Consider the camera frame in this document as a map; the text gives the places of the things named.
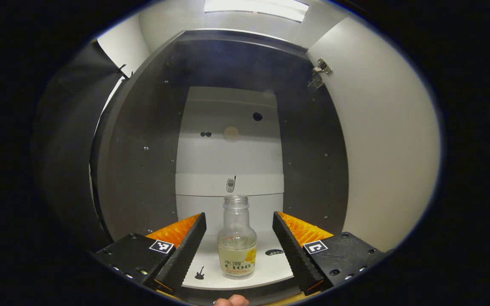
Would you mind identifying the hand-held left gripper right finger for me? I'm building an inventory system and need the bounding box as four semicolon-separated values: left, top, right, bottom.
272;211;388;297

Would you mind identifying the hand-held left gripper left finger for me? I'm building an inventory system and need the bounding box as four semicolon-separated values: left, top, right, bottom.
93;212;208;296

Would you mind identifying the beige cabinet door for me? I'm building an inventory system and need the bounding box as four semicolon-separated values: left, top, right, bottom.
307;17;441;254

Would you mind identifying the black backdrop cloth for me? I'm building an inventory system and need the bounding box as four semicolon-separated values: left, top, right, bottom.
32;40;131;251

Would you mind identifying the metal cabinet hinge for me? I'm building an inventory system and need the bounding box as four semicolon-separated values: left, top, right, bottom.
307;57;333;90

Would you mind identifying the large ceiling light panel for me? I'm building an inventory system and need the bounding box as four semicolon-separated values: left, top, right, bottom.
204;0;309;23

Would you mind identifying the clear plastic bottle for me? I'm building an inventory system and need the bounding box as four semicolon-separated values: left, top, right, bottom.
217;195;257;280

